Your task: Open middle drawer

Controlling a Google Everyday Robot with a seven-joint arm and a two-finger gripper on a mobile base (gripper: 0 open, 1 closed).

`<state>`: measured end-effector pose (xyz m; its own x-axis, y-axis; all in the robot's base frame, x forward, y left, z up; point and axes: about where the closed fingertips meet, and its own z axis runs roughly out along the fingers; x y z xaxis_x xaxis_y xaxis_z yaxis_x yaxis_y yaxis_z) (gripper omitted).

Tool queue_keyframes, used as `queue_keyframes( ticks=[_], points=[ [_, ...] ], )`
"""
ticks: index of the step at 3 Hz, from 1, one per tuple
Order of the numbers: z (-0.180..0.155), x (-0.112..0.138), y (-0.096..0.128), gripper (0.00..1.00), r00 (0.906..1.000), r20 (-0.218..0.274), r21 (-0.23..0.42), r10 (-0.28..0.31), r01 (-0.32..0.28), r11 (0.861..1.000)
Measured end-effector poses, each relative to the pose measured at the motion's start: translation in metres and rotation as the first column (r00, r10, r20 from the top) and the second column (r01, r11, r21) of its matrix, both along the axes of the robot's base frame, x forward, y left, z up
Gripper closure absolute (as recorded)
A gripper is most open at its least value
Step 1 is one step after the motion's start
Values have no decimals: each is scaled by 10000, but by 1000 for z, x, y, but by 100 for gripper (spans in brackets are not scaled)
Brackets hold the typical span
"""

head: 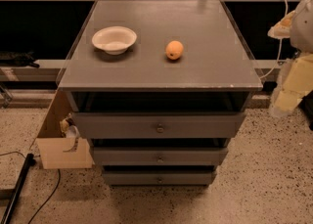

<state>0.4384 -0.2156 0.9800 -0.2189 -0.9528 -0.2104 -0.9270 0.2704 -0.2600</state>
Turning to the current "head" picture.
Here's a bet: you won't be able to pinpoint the grey drawer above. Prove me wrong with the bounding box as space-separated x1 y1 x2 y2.
72 112 246 139
103 171 216 185
91 148 228 165

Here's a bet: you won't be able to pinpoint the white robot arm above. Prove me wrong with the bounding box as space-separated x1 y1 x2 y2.
268 0 313 117

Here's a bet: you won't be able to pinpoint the grey drawer cabinet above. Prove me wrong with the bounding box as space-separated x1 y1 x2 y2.
59 0 262 174

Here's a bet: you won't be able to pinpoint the grey top drawer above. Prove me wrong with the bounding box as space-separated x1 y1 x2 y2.
72 112 246 139

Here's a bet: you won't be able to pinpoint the grey bottom drawer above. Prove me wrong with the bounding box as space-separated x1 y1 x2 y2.
103 171 216 185

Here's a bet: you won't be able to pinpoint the orange fruit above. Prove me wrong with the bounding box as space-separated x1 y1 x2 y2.
165 41 184 61

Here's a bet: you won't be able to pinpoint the white bowl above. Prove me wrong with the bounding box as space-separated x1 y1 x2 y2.
92 26 137 55

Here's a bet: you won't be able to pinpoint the crumpled items in box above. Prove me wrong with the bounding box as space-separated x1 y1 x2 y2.
60 113 80 138

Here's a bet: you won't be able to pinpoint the cardboard box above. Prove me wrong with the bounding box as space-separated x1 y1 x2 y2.
36 91 94 169

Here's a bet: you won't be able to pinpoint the black bar on floor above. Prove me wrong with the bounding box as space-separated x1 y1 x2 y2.
0 154 35 224

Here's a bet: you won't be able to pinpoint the black object on ledge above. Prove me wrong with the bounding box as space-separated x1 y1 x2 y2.
0 51 40 68

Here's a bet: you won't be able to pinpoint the white cable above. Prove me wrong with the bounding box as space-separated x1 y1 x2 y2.
259 0 290 80

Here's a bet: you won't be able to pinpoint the black floor cable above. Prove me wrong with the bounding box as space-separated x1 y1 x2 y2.
0 151 62 224

